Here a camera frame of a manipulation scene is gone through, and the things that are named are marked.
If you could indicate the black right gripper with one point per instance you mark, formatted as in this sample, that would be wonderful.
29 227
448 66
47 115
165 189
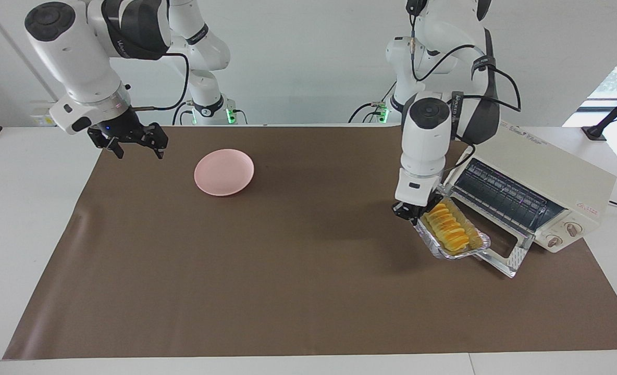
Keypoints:
126 130

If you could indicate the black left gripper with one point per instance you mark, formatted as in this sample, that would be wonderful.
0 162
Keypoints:
415 211

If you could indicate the golden ridged bread loaf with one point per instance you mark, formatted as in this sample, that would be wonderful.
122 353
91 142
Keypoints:
448 229

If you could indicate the aluminium foil baking tray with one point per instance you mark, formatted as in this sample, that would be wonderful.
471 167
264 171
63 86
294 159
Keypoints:
475 240

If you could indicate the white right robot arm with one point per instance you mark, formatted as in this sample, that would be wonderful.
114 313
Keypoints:
74 57

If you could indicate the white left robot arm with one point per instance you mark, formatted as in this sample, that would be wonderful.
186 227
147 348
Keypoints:
426 140

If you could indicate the glass oven door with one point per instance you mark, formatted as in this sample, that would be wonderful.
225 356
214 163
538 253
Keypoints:
517 258

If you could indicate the cream oven knob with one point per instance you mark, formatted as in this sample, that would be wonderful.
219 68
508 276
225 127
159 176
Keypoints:
573 228
554 241

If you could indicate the cream white toaster oven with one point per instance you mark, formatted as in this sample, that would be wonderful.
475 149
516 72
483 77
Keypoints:
553 174

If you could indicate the pink round plate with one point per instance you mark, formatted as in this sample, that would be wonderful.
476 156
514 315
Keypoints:
224 173

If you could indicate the brown table mat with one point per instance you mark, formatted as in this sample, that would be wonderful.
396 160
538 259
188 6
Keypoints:
308 260

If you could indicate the white wall power socket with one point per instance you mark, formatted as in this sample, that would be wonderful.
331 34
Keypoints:
40 117

